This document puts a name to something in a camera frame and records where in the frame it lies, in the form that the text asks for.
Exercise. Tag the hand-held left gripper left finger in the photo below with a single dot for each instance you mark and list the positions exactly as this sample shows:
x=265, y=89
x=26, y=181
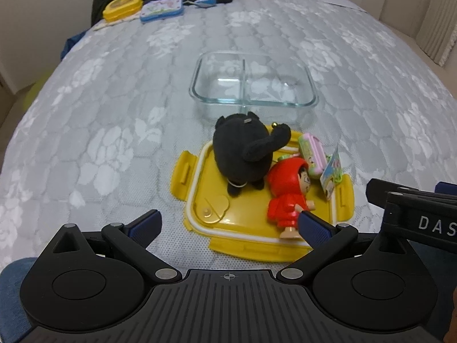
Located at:
x=144, y=228

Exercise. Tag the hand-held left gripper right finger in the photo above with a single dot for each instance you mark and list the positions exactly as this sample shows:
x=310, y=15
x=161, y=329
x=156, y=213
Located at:
x=314, y=230

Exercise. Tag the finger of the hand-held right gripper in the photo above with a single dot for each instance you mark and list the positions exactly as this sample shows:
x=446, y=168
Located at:
x=377, y=190
x=446, y=188

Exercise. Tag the red hooded toy figure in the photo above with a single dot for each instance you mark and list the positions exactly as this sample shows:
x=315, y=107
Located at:
x=287, y=193

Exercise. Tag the yellow container lid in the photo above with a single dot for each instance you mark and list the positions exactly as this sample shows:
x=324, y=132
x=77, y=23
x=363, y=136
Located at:
x=246, y=218

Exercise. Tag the pink green toy case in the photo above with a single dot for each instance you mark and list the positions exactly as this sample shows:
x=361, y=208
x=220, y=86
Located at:
x=312, y=155

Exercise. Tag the black plush cat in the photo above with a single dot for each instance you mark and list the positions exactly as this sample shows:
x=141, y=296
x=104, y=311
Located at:
x=246, y=150

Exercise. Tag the clear glass divided container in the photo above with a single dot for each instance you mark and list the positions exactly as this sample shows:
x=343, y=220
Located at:
x=253, y=82

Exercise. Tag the printed paper tag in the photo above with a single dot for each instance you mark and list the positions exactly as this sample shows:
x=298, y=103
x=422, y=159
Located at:
x=331, y=171

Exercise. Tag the grey quilted mattress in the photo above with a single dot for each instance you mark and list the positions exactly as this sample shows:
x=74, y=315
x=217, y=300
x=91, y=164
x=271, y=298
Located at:
x=107, y=114

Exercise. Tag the person's blue trouser leg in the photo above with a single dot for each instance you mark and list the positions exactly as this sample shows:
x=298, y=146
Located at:
x=18, y=273

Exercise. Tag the beige curtain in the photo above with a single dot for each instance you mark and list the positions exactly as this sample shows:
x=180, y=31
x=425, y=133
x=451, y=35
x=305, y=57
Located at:
x=439, y=18

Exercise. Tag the dark blue cloth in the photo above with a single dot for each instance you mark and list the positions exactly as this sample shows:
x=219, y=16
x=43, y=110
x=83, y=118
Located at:
x=73, y=41

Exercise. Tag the white cloth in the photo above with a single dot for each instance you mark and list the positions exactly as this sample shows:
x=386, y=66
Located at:
x=112, y=22

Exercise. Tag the blue white printed tin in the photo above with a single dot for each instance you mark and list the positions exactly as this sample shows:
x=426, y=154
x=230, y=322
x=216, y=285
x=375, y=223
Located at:
x=162, y=9

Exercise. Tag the yellow round container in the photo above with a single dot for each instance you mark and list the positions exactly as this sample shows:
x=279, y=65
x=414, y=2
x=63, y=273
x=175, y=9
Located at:
x=121, y=7

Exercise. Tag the blue key fob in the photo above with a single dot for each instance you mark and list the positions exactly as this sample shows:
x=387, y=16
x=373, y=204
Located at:
x=203, y=1

